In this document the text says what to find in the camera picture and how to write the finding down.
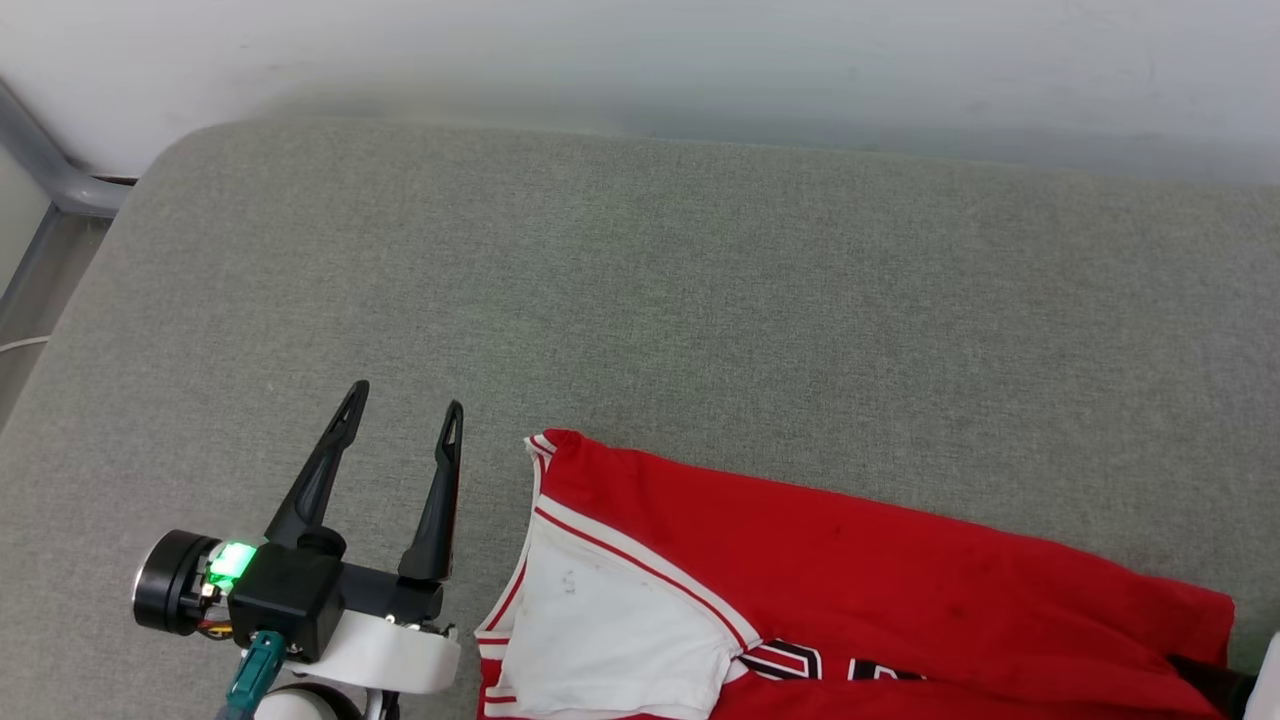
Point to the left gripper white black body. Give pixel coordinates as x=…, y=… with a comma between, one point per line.
x=390, y=650

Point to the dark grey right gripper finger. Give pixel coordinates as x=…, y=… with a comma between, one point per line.
x=1215, y=690

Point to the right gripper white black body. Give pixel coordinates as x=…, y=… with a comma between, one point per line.
x=1268, y=685

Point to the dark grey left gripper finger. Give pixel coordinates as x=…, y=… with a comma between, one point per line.
x=440, y=510
x=320, y=480

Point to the red and white jersey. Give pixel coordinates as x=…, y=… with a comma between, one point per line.
x=900, y=580

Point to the left arm white grey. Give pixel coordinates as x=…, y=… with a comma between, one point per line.
x=310, y=705

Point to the left gripper black round motor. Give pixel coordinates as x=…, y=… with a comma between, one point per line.
x=165, y=585

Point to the grey fabric sofa cushion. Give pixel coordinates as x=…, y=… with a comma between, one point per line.
x=700, y=300

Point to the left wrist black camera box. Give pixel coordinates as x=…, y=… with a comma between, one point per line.
x=290, y=600

